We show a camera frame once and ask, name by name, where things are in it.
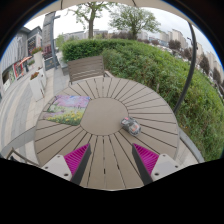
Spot green trimmed hedge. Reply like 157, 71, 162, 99
60, 38, 224, 163

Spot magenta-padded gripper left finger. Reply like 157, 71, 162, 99
41, 143, 93, 186

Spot grey transparent computer mouse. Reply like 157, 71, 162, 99
120, 116, 142, 137

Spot round leafy tree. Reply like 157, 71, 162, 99
108, 3, 162, 40

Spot brown slatted outdoor chair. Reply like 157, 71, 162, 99
66, 55, 111, 85

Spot distant apartment buildings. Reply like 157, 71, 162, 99
54, 28, 221, 78

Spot white flower planter box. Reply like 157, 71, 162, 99
30, 46, 45, 69
29, 70, 48, 101

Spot beige parasol canopy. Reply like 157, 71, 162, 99
26, 0, 198, 26

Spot flower print mouse pad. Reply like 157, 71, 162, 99
42, 94, 92, 127

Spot dark curved parasol pole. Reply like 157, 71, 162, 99
172, 20, 198, 116

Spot grey sign pillar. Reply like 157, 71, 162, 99
41, 10, 61, 71

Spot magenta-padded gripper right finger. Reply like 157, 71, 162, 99
131, 143, 183, 186

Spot grey shopfront building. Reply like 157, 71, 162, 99
0, 25, 44, 94

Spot tall bare-trunk tree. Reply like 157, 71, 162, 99
68, 1, 111, 40

